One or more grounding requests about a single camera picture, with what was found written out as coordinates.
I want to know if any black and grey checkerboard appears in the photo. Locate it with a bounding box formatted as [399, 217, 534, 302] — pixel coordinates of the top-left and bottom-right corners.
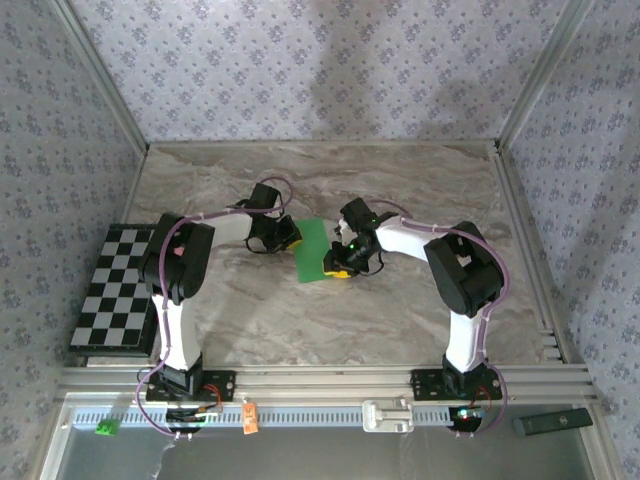
[68, 223, 166, 357]

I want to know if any orange tag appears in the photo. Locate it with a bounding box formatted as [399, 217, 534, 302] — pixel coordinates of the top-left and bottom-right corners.
[241, 402, 260, 435]

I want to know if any round black controller board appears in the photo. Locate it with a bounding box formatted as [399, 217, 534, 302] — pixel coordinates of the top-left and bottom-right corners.
[164, 405, 224, 434]
[447, 404, 489, 432]

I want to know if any black remote control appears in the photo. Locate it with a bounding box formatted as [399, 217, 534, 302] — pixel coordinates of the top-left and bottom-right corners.
[513, 407, 595, 439]

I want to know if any right gripper thin black cable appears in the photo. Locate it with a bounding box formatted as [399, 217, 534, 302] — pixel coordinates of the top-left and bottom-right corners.
[357, 249, 386, 277]

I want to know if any aluminium mounting rail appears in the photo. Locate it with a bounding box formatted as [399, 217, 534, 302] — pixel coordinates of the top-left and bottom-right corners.
[57, 364, 599, 405]

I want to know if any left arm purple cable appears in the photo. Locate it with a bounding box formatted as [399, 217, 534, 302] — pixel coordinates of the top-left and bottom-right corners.
[135, 175, 295, 441]

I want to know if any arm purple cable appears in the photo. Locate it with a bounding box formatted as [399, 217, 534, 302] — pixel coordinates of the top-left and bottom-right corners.
[369, 199, 510, 441]
[135, 175, 295, 441]

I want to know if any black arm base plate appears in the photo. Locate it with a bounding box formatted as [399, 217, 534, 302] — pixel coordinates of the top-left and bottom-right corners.
[410, 368, 504, 401]
[144, 368, 237, 404]

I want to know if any grey slotted cable duct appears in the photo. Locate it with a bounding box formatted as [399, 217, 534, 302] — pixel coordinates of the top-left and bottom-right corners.
[67, 403, 506, 430]

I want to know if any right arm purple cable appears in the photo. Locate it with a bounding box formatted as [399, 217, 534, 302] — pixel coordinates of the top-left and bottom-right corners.
[369, 199, 510, 441]

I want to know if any white plastic bracket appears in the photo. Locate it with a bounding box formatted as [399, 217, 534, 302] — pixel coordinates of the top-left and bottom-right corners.
[361, 397, 415, 434]

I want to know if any aluminium frame post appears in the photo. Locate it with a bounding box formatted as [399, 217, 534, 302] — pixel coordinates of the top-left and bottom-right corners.
[52, 0, 150, 151]
[494, 0, 596, 149]

